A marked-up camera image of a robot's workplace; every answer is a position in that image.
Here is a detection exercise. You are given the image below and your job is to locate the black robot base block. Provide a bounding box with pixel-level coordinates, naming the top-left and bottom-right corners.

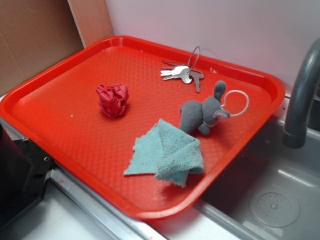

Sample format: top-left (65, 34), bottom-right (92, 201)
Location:
top-left (0, 126), bottom-right (53, 229)

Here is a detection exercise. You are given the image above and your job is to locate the gray plush animal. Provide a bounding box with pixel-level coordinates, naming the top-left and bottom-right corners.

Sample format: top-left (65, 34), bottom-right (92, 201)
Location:
top-left (179, 80), bottom-right (250, 137)

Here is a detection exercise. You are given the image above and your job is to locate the light blue folded cloth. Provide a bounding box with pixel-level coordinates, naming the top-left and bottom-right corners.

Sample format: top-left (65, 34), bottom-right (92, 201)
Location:
top-left (124, 119), bottom-right (205, 188)

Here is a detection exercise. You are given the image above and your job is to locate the silver key bunch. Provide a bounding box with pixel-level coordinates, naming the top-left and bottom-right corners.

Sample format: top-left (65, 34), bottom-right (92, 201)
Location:
top-left (160, 46), bottom-right (204, 93)

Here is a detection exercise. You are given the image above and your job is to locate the crumpled red paper ball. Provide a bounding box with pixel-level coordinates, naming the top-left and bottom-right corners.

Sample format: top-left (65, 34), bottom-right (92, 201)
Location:
top-left (96, 83), bottom-right (129, 118)

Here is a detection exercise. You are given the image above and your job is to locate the gray plastic sink basin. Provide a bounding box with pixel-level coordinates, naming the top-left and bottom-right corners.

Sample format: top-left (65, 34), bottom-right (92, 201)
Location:
top-left (149, 113), bottom-right (320, 240)

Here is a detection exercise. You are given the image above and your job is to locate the gray sink faucet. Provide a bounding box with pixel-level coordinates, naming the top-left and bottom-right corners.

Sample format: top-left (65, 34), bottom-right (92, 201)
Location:
top-left (282, 39), bottom-right (320, 149)

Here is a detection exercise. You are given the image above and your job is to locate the brown cardboard panel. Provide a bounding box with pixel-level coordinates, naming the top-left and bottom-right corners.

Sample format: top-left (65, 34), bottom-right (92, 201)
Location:
top-left (0, 0), bottom-right (114, 96)

